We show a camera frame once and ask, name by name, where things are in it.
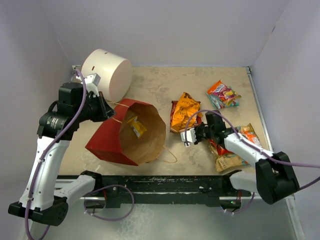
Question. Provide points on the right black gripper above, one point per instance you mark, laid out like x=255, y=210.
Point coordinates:
x=196, y=128

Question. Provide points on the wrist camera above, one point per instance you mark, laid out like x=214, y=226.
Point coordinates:
x=91, y=82
x=189, y=137

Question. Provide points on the white cylinder container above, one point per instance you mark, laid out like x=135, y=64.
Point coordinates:
x=115, y=73

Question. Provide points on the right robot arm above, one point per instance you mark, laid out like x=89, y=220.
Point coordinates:
x=274, y=178

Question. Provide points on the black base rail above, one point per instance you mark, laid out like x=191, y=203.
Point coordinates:
x=208, y=190

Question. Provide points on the colourful candy packet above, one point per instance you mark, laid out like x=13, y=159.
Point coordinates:
x=229, y=96

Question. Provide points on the red Doritos bag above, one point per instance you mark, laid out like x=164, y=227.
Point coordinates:
x=179, y=117

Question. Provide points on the teal candy packet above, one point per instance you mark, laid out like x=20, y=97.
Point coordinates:
x=218, y=104

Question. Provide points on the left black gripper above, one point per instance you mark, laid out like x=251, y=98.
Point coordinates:
x=105, y=111

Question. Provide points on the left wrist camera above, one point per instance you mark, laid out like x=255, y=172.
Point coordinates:
x=91, y=82

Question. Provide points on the small yellow packet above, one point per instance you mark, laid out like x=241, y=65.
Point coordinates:
x=138, y=128

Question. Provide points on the orange Fox's candy bag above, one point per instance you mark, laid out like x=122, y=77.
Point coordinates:
x=217, y=89

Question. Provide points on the red paper bag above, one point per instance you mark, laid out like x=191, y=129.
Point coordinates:
x=114, y=141

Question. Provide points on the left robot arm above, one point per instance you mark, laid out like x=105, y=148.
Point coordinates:
x=40, y=201

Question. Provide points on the red snack packet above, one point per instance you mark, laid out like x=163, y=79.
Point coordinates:
x=219, y=149

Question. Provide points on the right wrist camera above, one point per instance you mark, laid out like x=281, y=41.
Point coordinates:
x=189, y=137

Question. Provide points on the orange yellow snack bag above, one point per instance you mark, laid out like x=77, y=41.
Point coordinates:
x=189, y=104

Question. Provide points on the gold chips bag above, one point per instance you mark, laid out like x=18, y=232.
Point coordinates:
x=227, y=161

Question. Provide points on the orange small snack packet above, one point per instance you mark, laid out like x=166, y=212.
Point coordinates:
x=249, y=133

